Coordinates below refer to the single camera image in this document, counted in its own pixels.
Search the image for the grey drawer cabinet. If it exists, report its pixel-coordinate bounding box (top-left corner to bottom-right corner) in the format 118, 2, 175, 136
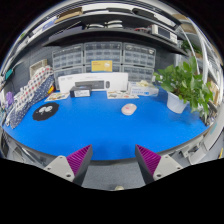
83, 63, 123, 74
52, 44, 84, 70
83, 41, 123, 65
121, 64, 155, 83
53, 66, 85, 82
122, 42, 157, 68

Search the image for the red blue checkered cloth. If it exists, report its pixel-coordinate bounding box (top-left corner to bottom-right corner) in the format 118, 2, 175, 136
13, 65, 54, 111

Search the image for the navy polka-dot cloth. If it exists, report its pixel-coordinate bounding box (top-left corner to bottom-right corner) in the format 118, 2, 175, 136
4, 74, 55, 129

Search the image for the white woven basket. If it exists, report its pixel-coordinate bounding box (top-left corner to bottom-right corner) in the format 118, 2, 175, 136
29, 59, 49, 78

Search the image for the green plant in white pot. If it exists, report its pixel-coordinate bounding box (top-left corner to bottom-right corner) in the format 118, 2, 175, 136
153, 55, 214, 119

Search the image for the small yellow object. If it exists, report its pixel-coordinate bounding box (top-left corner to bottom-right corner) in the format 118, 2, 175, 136
47, 84, 56, 96

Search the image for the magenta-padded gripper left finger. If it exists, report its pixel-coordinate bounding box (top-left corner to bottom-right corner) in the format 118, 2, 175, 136
43, 144, 94, 187

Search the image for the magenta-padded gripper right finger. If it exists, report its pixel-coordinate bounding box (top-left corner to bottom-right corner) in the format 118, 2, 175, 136
134, 144, 184, 185

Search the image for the pink computer mouse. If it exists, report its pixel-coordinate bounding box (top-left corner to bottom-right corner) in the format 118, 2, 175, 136
120, 103, 138, 117

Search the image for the yellow sign card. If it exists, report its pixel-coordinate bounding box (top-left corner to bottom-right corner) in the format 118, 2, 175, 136
90, 59, 114, 73

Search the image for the white keyboard packaging box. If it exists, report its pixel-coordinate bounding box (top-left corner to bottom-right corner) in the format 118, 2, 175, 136
58, 72, 129, 94

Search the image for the dark wall shelf unit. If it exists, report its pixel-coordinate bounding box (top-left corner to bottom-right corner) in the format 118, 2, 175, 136
6, 1, 201, 57

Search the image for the white blue glove box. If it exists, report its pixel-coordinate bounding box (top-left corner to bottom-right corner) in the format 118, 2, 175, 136
127, 79, 160, 98

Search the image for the animal cartoon sticker sheet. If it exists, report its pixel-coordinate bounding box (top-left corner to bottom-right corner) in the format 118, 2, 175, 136
106, 89, 140, 100

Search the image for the small black cardboard box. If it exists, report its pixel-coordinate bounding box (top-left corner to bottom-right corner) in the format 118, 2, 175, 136
69, 85, 92, 99

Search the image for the black scalloped mouse pad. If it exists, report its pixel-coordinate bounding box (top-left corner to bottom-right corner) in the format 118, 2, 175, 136
32, 101, 60, 122

